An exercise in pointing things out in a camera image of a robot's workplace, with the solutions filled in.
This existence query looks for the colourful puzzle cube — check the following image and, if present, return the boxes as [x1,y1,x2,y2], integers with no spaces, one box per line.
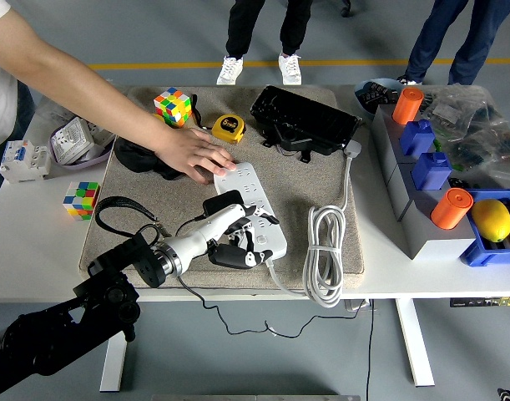
[153,86,193,129]
[63,180,102,221]

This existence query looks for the white wall socket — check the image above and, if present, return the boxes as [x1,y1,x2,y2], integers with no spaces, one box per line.
[87,120,116,147]
[50,116,98,165]

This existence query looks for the grey block holder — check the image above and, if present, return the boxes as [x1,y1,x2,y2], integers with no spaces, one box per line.
[371,102,477,261]

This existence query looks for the white three-pin plug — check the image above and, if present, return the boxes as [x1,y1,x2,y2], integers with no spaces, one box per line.
[342,140,363,160]

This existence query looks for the white circuit breaker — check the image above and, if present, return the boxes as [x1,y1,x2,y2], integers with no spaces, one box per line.
[0,140,52,185]

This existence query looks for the person's left hand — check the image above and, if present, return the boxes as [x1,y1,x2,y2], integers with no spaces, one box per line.
[154,127,238,185]

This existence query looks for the blue plastic bin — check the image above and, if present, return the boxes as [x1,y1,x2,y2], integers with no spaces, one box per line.
[459,188,510,268]

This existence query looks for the light blue bowl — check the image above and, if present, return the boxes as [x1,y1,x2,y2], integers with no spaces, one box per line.
[353,78,406,116]

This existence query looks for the clear bag of components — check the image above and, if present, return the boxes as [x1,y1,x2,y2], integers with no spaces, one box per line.
[446,124,510,189]
[419,85,510,139]

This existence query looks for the grey-brown mat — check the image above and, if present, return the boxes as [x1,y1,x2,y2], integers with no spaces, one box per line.
[78,85,366,292]

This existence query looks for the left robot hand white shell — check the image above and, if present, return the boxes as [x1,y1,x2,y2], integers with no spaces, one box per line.
[170,203,280,276]

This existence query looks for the white table leg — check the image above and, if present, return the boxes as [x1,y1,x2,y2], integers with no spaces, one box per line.
[98,329,130,393]
[394,298,436,388]

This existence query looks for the black circuit boards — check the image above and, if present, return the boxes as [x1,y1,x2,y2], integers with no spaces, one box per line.
[357,82,401,105]

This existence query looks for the black hanging cable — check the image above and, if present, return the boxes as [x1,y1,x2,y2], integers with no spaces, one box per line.
[365,299,376,401]

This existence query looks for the black table control panel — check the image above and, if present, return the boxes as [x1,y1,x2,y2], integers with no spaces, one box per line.
[448,297,510,309]

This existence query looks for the black fabric pouch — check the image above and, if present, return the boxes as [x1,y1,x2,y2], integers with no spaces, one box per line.
[114,135,187,181]

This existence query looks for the black plug adapter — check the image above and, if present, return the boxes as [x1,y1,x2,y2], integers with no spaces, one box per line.
[202,190,244,218]

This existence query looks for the blue block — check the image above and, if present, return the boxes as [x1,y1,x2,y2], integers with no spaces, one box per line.
[411,151,452,192]
[399,119,436,159]

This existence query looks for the person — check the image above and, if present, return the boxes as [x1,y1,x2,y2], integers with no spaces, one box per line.
[396,0,510,87]
[215,0,314,87]
[0,0,37,214]

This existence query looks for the white power strip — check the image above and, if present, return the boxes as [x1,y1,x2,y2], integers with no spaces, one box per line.
[212,161,288,266]

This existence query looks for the yellow lemon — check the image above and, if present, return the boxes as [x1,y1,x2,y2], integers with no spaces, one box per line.
[471,199,510,243]

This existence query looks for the yellow tape measure black strap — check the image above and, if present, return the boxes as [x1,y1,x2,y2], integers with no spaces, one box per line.
[190,94,247,145]

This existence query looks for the black plastic tray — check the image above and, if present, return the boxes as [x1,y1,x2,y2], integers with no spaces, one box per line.
[249,85,363,164]

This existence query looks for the white power strip cable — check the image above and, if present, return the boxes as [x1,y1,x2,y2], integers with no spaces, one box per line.
[263,154,348,309]

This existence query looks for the orange cylinder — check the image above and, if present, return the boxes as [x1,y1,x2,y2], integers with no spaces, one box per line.
[391,86,426,125]
[430,187,475,231]

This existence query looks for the grey under-table box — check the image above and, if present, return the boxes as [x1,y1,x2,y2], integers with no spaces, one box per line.
[344,298,376,312]

